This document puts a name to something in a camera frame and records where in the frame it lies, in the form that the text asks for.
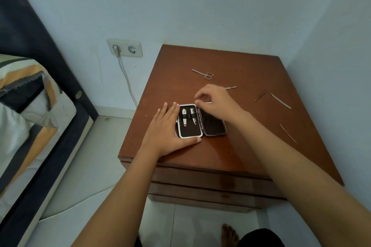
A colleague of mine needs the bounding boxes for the person's right hand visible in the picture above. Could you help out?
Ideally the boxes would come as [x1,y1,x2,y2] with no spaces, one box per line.
[194,84,252,133]

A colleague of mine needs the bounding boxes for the person's left hand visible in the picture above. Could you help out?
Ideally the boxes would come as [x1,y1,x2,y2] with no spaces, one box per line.
[139,101,202,158]

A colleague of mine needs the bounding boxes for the checkered manicure kit case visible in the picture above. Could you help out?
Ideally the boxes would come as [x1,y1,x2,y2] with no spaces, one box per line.
[176,103,228,139]

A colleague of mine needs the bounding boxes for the small silver scissors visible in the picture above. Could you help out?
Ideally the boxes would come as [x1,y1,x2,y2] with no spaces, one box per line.
[191,69,214,80]

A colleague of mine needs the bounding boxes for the brown wooden nightstand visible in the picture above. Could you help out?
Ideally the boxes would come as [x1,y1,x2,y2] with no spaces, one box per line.
[118,44,345,213]
[121,161,288,198]

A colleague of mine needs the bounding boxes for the silver nail file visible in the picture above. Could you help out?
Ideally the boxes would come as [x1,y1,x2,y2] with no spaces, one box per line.
[270,93,292,110]

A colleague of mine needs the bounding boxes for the thin metal cuticle pusher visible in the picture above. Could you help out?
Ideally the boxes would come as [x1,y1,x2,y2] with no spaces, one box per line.
[279,123,297,144]

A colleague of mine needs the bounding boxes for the person's right forearm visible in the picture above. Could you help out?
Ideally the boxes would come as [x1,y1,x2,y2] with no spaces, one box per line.
[240,110,371,247]

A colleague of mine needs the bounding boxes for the person's left forearm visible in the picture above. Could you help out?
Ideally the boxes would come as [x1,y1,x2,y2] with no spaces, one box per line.
[71,146,163,247]

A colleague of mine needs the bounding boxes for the person's right leg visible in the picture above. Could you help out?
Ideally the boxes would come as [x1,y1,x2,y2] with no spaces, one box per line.
[221,223,286,247]

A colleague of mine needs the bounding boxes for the striped bedding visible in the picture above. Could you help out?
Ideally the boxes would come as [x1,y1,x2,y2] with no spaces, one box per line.
[0,54,77,221]

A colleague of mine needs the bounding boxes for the white double wall socket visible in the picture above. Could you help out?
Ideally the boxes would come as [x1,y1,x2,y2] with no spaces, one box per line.
[106,38,143,58]

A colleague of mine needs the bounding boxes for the white plug with cable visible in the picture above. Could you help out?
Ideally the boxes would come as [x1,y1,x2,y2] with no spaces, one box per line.
[39,44,138,221]

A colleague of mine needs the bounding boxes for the dark blue bed frame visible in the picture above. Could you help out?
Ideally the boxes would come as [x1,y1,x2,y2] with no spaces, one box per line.
[0,0,99,247]

